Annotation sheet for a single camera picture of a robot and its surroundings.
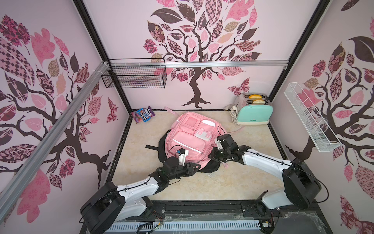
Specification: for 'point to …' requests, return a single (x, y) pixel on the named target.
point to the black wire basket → (136, 73)
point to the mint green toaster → (254, 108)
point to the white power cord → (233, 108)
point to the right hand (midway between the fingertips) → (208, 157)
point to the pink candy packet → (138, 119)
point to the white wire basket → (319, 135)
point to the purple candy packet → (149, 111)
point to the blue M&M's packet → (142, 113)
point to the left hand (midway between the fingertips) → (199, 170)
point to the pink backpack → (195, 134)
